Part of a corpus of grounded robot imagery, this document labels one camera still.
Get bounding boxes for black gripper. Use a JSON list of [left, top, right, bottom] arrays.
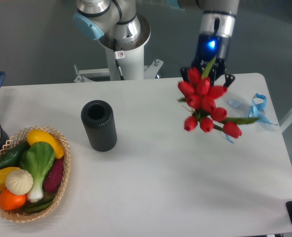
[[180, 34, 235, 87]]

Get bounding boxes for white steamed bun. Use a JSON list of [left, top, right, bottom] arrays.
[[5, 169, 33, 196]]

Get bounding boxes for purple sweet potato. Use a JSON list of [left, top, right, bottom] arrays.
[[43, 159, 64, 193]]

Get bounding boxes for orange fruit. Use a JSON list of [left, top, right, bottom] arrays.
[[0, 189, 27, 211]]

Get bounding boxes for blue ribbon strip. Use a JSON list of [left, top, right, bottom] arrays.
[[225, 93, 278, 144]]

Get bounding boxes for green cucumber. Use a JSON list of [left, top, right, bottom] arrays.
[[0, 141, 30, 170]]

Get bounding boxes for red tulip bouquet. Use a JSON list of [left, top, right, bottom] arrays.
[[178, 57, 258, 139]]

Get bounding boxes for yellow bell pepper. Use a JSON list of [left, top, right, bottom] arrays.
[[0, 167, 19, 191]]

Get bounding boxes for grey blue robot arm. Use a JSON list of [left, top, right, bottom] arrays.
[[73, 0, 239, 87]]

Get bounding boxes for green bok choy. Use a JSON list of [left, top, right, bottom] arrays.
[[20, 142, 55, 203]]

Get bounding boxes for dark green bean pods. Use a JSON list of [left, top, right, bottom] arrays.
[[23, 196, 54, 214]]

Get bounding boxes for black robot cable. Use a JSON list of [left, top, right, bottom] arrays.
[[112, 39, 125, 81]]

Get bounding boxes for dark ribbed cylindrical vase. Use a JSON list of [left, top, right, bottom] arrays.
[[81, 100, 117, 152]]

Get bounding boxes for woven bamboo basket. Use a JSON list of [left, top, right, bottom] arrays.
[[0, 126, 71, 223]]

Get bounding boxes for small pale blue cap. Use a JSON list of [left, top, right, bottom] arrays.
[[227, 99, 241, 109]]

